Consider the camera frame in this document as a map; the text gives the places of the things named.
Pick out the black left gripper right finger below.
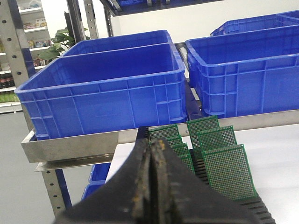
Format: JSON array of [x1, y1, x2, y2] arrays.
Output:
[[150, 139, 251, 224]]

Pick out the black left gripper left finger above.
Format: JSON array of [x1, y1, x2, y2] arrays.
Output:
[[54, 139, 149, 224]]

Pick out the green perforated circuit board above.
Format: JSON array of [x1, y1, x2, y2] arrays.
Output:
[[203, 144, 257, 201]]

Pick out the green circuit board in rack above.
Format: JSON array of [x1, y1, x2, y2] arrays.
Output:
[[197, 126, 237, 158], [149, 124, 179, 140], [179, 154, 195, 174], [171, 143, 189, 156], [166, 135, 183, 147], [187, 115, 220, 149]]

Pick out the lower blue crate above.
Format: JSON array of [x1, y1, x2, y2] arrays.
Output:
[[81, 162, 111, 201]]

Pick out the blue crate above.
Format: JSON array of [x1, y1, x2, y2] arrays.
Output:
[[210, 10, 299, 36], [62, 30, 172, 56], [81, 162, 111, 201], [186, 25, 299, 118], [15, 43, 187, 140]]

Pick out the front left blue crate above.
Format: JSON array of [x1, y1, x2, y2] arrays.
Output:
[[15, 43, 187, 140]]

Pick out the centre blue crate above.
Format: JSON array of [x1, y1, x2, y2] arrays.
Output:
[[186, 25, 299, 118]]

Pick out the rear left blue crate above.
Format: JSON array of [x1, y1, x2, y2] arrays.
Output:
[[62, 30, 172, 56]]

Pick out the green potted plant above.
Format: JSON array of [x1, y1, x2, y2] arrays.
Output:
[[38, 28, 76, 62]]

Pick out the perforated steel rack upright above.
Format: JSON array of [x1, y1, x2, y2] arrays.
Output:
[[0, 0, 36, 131]]

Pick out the white store shelf with goods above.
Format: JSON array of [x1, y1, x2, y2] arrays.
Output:
[[0, 0, 52, 114]]

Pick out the rear right blue crate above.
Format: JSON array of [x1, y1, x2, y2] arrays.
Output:
[[210, 10, 299, 36]]

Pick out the steel shelf front rail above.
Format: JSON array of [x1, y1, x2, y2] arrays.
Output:
[[21, 110, 299, 163]]

